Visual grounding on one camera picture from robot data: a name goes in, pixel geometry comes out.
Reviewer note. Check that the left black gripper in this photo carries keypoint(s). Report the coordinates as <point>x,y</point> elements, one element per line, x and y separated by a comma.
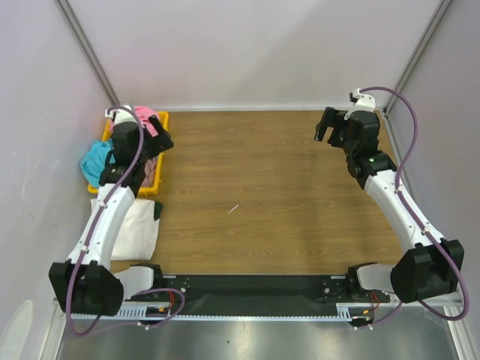
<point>160,143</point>

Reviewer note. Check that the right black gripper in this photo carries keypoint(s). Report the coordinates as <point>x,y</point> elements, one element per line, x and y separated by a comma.
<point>335,128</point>

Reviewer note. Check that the pink t shirt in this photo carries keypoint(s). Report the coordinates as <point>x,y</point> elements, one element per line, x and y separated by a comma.
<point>144,113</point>

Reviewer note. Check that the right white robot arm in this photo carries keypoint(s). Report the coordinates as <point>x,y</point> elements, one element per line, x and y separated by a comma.
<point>422,272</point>

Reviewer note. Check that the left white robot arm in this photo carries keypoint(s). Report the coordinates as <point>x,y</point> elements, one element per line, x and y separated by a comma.
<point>84,284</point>

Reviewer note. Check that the yellow plastic bin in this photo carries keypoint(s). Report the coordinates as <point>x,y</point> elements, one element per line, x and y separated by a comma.
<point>146,191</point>

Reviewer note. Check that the mauve t shirt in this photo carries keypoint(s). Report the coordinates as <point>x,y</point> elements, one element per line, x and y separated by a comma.
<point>150,172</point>

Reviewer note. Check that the dark green folded shirt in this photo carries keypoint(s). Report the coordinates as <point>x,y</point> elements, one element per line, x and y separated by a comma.
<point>158,207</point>

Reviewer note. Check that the turquoise t shirt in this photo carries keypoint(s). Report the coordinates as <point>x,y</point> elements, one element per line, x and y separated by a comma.
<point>94,161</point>

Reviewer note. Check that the folded white t shirt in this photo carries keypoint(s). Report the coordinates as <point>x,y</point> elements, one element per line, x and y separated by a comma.
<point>138,234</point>

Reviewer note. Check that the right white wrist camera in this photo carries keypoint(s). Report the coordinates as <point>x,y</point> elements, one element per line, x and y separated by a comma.
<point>360,102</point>

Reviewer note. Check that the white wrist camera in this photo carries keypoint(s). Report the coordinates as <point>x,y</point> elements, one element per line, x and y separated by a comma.
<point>360,102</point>
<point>119,116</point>

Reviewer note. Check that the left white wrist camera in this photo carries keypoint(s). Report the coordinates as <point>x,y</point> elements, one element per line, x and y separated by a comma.
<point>119,116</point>

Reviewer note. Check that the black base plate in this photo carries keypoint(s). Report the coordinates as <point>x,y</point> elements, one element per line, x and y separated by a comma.
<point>274,289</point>

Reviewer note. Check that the grey slotted cable duct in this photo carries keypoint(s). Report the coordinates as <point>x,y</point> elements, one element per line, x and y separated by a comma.
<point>214,310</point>

